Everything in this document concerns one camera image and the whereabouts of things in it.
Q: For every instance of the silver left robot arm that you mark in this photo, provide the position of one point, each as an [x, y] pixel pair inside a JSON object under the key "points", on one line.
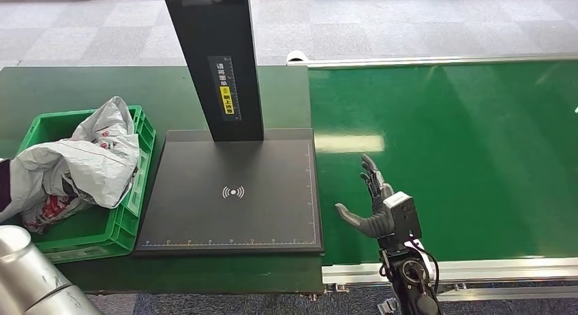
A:
{"points": [[31, 277]]}

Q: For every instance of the white conveyor roller end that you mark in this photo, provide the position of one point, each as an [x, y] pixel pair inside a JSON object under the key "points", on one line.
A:
{"points": [[296, 56]]}

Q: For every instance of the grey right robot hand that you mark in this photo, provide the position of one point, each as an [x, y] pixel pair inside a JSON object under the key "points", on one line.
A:
{"points": [[372, 222]]}

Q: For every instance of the black yellow column label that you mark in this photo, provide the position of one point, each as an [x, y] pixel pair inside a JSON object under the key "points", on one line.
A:
{"points": [[225, 89]]}

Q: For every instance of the green conveyor belt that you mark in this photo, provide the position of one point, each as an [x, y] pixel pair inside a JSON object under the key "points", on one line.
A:
{"points": [[474, 123]]}

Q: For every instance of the black scanner platform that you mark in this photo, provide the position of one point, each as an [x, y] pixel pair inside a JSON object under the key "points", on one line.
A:
{"points": [[235, 168]]}

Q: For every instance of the black scanner column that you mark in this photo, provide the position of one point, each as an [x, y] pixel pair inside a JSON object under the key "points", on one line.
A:
{"points": [[212, 33]]}

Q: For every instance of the aluminium conveyor frame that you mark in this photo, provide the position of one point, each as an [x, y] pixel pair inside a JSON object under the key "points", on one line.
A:
{"points": [[496, 270]]}

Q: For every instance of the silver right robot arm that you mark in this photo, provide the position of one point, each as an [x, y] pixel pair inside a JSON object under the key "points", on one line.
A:
{"points": [[413, 281]]}

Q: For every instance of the green plastic crate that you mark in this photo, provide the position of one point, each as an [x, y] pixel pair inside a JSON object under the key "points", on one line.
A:
{"points": [[104, 231]]}

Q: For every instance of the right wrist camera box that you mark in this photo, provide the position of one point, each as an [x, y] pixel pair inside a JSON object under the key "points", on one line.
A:
{"points": [[402, 218]]}

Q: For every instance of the dark green table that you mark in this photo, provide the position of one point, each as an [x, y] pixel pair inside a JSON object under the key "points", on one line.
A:
{"points": [[90, 85]]}

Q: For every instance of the grey mailer bag red print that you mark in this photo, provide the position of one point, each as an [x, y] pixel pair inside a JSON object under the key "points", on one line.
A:
{"points": [[95, 168], [52, 211]]}

